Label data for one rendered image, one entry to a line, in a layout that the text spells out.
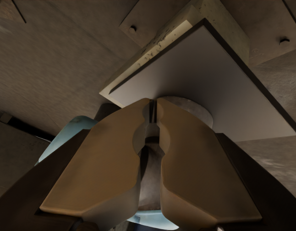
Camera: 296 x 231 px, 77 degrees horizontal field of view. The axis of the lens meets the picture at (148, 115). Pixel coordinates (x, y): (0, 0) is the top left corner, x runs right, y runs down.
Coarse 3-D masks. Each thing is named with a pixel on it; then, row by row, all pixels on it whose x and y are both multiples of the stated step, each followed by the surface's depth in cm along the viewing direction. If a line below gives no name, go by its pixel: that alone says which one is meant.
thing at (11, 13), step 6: (0, 0) 72; (6, 0) 71; (12, 0) 70; (0, 6) 74; (6, 6) 74; (12, 6) 73; (0, 12) 77; (6, 12) 76; (12, 12) 75; (18, 12) 74; (6, 18) 79; (12, 18) 78; (18, 18) 77
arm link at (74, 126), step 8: (72, 120) 29; (80, 120) 29; (88, 120) 30; (64, 128) 27; (72, 128) 27; (80, 128) 28; (88, 128) 28; (56, 136) 26; (64, 136) 26; (72, 136) 26; (56, 144) 25; (48, 152) 25; (40, 160) 25
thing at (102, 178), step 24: (120, 120) 9; (144, 120) 9; (96, 144) 8; (120, 144) 8; (144, 144) 10; (72, 168) 7; (96, 168) 7; (120, 168) 7; (72, 192) 6; (96, 192) 6; (120, 192) 6; (72, 216) 5; (96, 216) 6; (120, 216) 6
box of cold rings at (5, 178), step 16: (0, 128) 216; (16, 128) 225; (0, 144) 212; (16, 144) 220; (32, 144) 228; (48, 144) 237; (0, 160) 208; (16, 160) 215; (32, 160) 224; (0, 176) 205; (16, 176) 212
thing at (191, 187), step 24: (168, 120) 9; (192, 120) 9; (168, 144) 9; (192, 144) 8; (216, 144) 8; (168, 168) 7; (192, 168) 7; (216, 168) 7; (168, 192) 6; (192, 192) 6; (216, 192) 6; (240, 192) 6; (168, 216) 6; (192, 216) 6; (216, 216) 5; (240, 216) 5
